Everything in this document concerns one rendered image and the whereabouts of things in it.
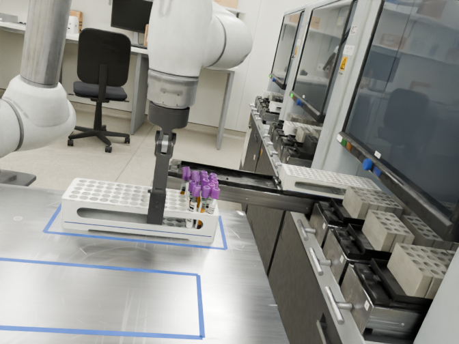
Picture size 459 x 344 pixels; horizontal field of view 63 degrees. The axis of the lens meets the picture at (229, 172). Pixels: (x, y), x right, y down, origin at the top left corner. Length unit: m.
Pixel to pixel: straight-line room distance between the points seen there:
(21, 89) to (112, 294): 0.74
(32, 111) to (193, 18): 0.67
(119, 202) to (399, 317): 0.57
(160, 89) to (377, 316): 0.57
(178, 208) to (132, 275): 0.17
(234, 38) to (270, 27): 3.85
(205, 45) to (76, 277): 0.44
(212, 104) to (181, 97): 3.98
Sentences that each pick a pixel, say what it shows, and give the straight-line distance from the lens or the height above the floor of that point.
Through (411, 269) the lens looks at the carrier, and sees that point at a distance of 0.81.
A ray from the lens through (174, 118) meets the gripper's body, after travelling 0.68.
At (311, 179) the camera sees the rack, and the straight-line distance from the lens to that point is 1.13.
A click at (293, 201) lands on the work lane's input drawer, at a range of 1.13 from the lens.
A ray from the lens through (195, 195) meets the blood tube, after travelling 0.72.
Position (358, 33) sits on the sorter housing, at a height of 1.29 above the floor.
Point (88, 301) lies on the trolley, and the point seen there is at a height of 0.82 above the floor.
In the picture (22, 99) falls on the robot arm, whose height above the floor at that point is 0.94.
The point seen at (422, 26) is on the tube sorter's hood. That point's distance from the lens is 0.97.
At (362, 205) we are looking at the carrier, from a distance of 1.02.
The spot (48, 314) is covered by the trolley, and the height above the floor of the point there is 0.82.
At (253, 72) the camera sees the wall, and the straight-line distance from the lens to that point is 4.61.
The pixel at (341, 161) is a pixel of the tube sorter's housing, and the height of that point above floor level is 0.90.
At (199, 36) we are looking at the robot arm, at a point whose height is 1.20.
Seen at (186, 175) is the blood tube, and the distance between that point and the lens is 0.76.
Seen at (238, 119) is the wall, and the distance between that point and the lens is 4.69.
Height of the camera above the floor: 1.22
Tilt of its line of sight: 20 degrees down
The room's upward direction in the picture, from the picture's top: 11 degrees clockwise
